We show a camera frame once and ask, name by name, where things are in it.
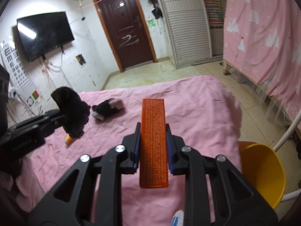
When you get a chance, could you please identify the orange rectangular box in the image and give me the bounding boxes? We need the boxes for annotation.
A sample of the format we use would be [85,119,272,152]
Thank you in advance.
[139,99,168,189]

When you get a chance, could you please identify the black and white sock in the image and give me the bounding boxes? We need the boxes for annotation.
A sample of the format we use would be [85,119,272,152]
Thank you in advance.
[92,98,124,121]

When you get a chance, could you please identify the black bag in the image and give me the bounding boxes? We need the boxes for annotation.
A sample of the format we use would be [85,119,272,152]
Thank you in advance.
[51,87,90,139]

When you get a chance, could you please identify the yellow plastic bucket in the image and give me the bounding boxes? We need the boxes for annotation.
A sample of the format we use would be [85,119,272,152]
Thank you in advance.
[238,141,286,209]

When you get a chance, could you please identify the white metal chair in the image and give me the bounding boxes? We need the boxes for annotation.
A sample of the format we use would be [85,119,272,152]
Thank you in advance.
[272,111,300,202]

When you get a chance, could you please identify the yellow orange glue stick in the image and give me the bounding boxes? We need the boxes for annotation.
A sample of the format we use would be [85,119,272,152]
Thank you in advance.
[64,135,74,145]

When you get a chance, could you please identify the eye chart poster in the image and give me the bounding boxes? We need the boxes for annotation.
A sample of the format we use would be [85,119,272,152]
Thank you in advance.
[1,41,41,107]

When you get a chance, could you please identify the pink bed sheet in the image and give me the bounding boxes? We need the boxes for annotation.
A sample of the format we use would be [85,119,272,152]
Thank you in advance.
[16,76,241,212]

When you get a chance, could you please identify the white louvered wardrobe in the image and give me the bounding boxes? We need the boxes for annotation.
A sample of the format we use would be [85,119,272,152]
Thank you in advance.
[159,0,222,68]

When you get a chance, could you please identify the dark brown door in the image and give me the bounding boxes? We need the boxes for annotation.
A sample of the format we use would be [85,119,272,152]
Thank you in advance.
[93,0,158,72]

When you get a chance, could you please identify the pink tree-print curtain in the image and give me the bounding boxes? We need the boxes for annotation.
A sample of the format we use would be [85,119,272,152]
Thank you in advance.
[223,0,300,120]

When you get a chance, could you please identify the black bags on hook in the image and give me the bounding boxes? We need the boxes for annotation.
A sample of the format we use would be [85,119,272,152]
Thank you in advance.
[148,0,163,19]

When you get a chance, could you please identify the white wall power adapter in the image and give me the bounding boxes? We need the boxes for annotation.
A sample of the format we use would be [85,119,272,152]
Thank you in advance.
[9,88,18,100]

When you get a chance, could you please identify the black wall television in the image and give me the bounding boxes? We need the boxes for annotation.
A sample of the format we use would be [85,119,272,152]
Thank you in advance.
[17,12,74,62]

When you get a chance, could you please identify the colourful wall chart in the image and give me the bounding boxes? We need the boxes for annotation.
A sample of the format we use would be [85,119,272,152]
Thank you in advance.
[204,0,224,29]

